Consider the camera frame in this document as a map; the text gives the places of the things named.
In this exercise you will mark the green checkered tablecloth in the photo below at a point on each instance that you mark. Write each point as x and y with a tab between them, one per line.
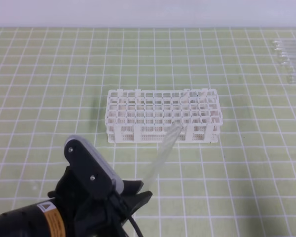
54	83

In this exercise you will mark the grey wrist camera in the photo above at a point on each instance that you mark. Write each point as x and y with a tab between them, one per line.
91	169

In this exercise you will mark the clear glass test tube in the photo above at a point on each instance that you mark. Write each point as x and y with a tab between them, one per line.
153	169

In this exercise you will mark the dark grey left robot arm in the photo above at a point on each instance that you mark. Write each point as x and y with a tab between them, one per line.
43	219

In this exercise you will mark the white test tube rack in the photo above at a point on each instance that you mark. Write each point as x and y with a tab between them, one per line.
145	116

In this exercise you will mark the clear test tube top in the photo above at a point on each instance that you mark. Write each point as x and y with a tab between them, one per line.
285	43

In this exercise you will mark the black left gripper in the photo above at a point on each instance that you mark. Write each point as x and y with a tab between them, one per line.
85	217

